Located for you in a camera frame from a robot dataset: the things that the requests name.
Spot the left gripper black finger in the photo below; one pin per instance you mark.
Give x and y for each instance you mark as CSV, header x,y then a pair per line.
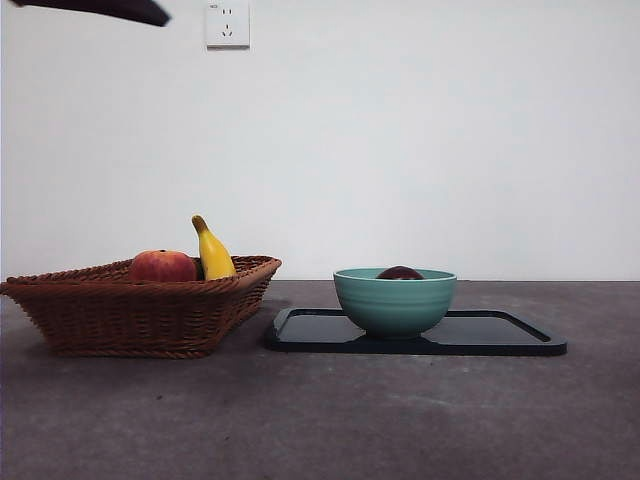
x,y
130,11

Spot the dark purple plum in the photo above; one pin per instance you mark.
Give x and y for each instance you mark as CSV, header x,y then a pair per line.
x,y
400,273

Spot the teal ribbed bowl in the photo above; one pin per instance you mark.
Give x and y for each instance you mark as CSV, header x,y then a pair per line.
x,y
395,310

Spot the yellow banana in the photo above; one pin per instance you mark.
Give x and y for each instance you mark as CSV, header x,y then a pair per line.
x,y
215,255

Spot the red orange peach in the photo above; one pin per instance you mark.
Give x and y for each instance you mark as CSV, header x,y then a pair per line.
x,y
162,267

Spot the brown wicker basket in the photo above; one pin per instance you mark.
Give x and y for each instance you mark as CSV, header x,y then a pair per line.
x,y
140,320

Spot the dark rectangular tray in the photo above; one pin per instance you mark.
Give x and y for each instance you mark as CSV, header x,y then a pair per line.
x,y
310,335

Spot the white wall socket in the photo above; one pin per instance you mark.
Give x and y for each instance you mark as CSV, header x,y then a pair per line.
x,y
227,41

